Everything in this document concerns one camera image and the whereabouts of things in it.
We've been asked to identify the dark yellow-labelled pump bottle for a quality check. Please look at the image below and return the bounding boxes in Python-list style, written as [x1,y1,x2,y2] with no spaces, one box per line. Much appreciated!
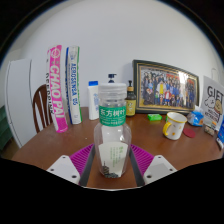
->
[125,79,137,117]

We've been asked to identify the white mug with yellow handle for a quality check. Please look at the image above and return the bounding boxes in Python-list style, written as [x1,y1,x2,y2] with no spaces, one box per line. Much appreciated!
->
[162,111,188,141]

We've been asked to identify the white blue-capped lotion bottle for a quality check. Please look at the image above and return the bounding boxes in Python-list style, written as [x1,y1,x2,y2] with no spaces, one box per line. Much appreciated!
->
[87,80,100,121]

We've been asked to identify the white green shuttlecock tube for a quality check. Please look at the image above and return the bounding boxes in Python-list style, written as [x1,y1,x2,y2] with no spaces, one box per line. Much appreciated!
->
[64,45,83,125]

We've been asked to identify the clear green-labelled drink bottle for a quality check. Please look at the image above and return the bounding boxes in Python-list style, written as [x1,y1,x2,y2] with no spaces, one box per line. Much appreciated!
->
[93,82,133,179]

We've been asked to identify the blue tissue pack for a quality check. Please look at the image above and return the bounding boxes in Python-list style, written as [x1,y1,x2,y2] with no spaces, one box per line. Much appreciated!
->
[186,109,205,128]

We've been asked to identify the dark blue pump bottle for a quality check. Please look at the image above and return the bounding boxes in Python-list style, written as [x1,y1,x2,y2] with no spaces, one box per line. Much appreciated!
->
[107,73,118,84]

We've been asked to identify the blue detergent bottle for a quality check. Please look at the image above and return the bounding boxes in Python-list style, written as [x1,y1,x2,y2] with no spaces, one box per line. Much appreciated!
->
[217,114,224,144]

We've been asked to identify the pink shuttlecock tube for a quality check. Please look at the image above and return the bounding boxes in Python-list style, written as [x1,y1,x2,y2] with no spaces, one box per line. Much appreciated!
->
[45,44,69,134]

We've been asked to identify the small green packet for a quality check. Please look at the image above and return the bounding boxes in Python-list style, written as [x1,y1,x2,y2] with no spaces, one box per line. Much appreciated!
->
[147,113,163,122]

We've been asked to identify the brown wooden chair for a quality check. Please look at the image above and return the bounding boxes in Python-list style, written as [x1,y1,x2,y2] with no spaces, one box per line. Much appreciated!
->
[32,83,54,134]

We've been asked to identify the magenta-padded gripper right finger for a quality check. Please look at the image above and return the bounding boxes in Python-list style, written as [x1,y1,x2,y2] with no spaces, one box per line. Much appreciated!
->
[129,143,178,188]

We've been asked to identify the white printed paper gift bag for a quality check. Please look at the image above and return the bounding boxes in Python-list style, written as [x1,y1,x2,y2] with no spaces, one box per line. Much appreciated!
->
[199,68,224,133]

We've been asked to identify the small patterned snack packet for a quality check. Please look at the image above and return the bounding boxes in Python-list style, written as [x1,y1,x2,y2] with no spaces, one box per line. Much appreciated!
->
[203,123,216,137]

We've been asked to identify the flat round red coaster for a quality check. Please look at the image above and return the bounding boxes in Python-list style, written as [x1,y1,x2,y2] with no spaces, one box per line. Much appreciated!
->
[182,127,197,139]

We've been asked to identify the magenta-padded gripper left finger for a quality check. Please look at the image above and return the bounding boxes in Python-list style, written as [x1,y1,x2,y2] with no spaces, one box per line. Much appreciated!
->
[46,143,97,188]

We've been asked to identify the white flat panel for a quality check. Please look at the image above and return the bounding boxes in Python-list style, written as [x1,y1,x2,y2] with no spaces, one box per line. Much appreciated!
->
[4,58,38,149]

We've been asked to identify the framed group photo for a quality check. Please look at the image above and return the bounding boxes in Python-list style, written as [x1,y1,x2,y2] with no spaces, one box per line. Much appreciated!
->
[132,59,200,115]

